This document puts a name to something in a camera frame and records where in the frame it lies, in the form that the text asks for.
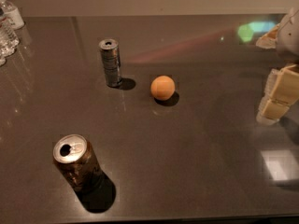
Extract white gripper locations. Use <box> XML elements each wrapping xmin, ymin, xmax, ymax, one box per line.
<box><xmin>256</xmin><ymin>7</ymin><xmax>299</xmax><ymax>125</ymax></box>

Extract orange soda can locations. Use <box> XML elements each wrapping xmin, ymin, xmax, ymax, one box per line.
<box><xmin>52</xmin><ymin>134</ymin><xmax>104</xmax><ymax>193</ymax></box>

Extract slim silver can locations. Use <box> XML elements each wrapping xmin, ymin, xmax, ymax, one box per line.
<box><xmin>99</xmin><ymin>38</ymin><xmax>122</xmax><ymax>88</ymax></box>

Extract orange ball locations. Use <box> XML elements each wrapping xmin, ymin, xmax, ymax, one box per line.
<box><xmin>150</xmin><ymin>76</ymin><xmax>175</xmax><ymax>101</ymax></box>

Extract clear water bottle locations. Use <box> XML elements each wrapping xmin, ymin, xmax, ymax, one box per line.
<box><xmin>0</xmin><ymin>8</ymin><xmax>20</xmax><ymax>57</ymax></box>

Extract water bottle white label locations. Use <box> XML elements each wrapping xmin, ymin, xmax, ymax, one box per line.
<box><xmin>0</xmin><ymin>0</ymin><xmax>24</xmax><ymax>30</ymax></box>

